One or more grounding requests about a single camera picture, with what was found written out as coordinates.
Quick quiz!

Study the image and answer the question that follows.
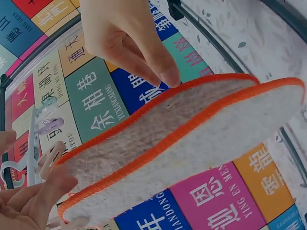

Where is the person's right hand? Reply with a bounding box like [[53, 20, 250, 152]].
[[78, 0, 181, 89]]

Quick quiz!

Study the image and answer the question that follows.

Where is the orange-edged felt insole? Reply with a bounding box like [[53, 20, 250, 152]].
[[53, 72, 261, 194], [57, 77, 307, 228]]

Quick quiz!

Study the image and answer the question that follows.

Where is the purple clothes peg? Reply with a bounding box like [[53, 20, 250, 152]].
[[37, 116, 66, 135]]

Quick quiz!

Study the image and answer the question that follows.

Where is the beige clothes peg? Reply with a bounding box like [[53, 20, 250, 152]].
[[37, 140, 71, 180]]

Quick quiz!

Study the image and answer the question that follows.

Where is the light blue clothes peg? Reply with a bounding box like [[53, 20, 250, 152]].
[[40, 95, 60, 114]]

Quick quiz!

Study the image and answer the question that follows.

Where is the white plastic clip hanger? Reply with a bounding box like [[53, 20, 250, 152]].
[[0, 107, 44, 191]]

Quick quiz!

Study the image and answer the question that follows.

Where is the person's left hand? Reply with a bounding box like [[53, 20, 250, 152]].
[[0, 130, 79, 230]]

